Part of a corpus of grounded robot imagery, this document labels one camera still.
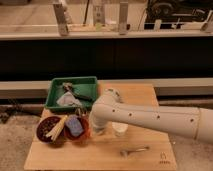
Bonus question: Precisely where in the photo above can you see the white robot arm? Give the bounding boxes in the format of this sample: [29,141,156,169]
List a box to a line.
[90,89,213,144]

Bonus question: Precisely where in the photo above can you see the green plastic tray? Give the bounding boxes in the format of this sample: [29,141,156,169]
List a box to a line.
[45,76,98,112]

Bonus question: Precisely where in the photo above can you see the dark utensil in tray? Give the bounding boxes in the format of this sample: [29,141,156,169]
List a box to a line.
[62,82,93,102]

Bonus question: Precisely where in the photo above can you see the grey cloth in tray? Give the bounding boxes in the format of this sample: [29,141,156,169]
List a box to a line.
[56,92,82,106]

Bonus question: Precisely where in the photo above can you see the white plastic cup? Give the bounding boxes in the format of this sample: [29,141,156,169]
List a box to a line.
[112,122,128,137]

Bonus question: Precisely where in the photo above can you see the blue sponge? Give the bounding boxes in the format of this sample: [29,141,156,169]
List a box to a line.
[65,116,84,137]

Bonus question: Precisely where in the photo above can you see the metal fork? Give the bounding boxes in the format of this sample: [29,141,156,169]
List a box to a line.
[120,146,150,157]

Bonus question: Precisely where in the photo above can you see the pale corn cob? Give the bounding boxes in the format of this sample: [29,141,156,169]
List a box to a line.
[45,116,67,142]

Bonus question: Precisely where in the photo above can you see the dark brown bowl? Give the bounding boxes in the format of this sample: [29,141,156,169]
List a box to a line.
[36,117,58,143]

